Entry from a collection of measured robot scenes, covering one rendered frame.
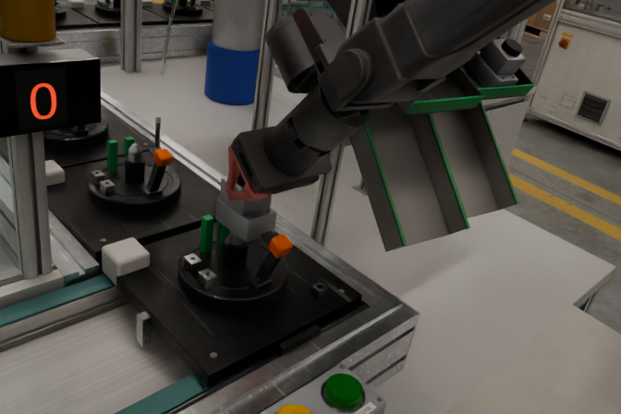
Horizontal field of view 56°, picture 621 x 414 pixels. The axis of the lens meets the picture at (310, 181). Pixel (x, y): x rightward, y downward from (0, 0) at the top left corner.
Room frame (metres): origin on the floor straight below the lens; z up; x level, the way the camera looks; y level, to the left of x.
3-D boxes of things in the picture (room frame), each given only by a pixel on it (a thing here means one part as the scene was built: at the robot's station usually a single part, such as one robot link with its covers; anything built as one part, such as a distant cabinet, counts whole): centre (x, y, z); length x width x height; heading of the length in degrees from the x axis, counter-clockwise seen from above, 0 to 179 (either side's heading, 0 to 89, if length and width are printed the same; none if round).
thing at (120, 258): (0.60, 0.22, 0.97); 0.05 x 0.05 x 0.04; 48
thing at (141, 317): (0.51, 0.16, 0.95); 0.01 x 0.01 x 0.04; 48
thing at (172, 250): (0.61, 0.08, 0.96); 0.24 x 0.24 x 0.02; 48
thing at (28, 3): (0.54, 0.29, 1.28); 0.05 x 0.05 x 0.05
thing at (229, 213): (0.61, 0.08, 1.09); 0.08 x 0.04 x 0.07; 48
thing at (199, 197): (0.78, 0.27, 1.01); 0.24 x 0.24 x 0.13; 48
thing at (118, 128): (0.94, 0.45, 1.01); 0.24 x 0.24 x 0.13; 48
